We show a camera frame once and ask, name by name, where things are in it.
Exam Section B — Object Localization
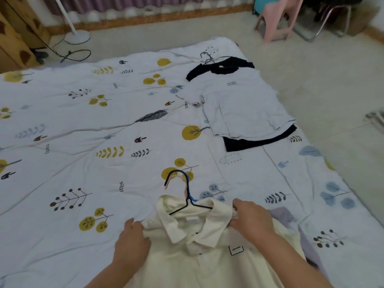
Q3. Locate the person's right hand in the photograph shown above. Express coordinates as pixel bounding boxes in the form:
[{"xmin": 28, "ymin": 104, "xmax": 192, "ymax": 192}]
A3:
[{"xmin": 229, "ymin": 198, "xmax": 276, "ymax": 246}]

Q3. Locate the person's left hand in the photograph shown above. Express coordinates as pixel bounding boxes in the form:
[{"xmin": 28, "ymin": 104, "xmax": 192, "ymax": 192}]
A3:
[{"xmin": 113, "ymin": 218, "xmax": 152, "ymax": 270}]

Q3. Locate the pale yellow polo shirt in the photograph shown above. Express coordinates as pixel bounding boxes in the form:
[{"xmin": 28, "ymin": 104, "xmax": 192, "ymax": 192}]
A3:
[{"xmin": 124, "ymin": 194, "xmax": 306, "ymax": 288}]

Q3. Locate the blue plastic hanger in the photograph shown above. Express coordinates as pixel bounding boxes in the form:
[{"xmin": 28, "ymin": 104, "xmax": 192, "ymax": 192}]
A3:
[{"xmin": 185, "ymin": 174, "xmax": 200, "ymax": 203}]

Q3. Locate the pink hanger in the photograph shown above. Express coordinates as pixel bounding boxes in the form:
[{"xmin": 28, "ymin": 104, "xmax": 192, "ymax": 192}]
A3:
[{"xmin": 164, "ymin": 174, "xmax": 181, "ymax": 190}]

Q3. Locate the black t-shirt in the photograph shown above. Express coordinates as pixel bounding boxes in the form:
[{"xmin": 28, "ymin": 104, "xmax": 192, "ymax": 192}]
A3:
[{"xmin": 186, "ymin": 56, "xmax": 298, "ymax": 153}]

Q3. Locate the white printed t-shirt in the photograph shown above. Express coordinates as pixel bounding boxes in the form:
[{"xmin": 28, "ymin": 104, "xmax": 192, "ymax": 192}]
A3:
[{"xmin": 200, "ymin": 68, "xmax": 297, "ymax": 138}]

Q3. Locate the person's right forearm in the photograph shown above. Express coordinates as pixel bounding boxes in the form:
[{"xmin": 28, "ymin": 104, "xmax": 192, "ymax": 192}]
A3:
[{"xmin": 255, "ymin": 228, "xmax": 334, "ymax": 288}]

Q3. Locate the white leaf print quilt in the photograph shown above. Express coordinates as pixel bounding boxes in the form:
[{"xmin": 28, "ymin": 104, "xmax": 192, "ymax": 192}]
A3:
[{"xmin": 0, "ymin": 36, "xmax": 384, "ymax": 288}]

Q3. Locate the pink plastic chair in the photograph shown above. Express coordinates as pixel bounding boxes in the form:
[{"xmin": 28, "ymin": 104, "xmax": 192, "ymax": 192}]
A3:
[{"xmin": 253, "ymin": 0, "xmax": 305, "ymax": 44}]

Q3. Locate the black office chair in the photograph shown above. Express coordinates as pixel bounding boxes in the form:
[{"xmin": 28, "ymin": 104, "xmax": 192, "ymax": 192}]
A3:
[{"xmin": 292, "ymin": 0, "xmax": 366, "ymax": 42}]

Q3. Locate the dark slipper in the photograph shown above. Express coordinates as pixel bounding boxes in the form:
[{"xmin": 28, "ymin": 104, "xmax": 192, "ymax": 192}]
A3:
[{"xmin": 30, "ymin": 49, "xmax": 49, "ymax": 65}]

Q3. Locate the white standing fan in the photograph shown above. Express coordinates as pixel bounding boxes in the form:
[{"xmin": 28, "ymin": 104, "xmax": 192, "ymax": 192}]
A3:
[{"xmin": 53, "ymin": 0, "xmax": 91, "ymax": 45}]

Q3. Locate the cardboard box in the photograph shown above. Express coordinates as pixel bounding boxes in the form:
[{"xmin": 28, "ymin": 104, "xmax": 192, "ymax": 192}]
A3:
[{"xmin": 342, "ymin": 2, "xmax": 381, "ymax": 36}]

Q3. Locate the wooden cabinet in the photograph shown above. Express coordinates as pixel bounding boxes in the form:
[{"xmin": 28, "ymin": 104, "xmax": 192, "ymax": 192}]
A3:
[{"xmin": 0, "ymin": 0, "xmax": 51, "ymax": 74}]

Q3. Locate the purple curtain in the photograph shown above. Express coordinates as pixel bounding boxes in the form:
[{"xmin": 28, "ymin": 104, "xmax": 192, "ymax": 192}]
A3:
[{"xmin": 42, "ymin": 0, "xmax": 256, "ymax": 32}]

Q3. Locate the black power cable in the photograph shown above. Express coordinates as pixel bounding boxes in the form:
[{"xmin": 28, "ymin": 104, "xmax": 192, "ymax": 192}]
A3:
[{"xmin": 6, "ymin": 0, "xmax": 92, "ymax": 63}]

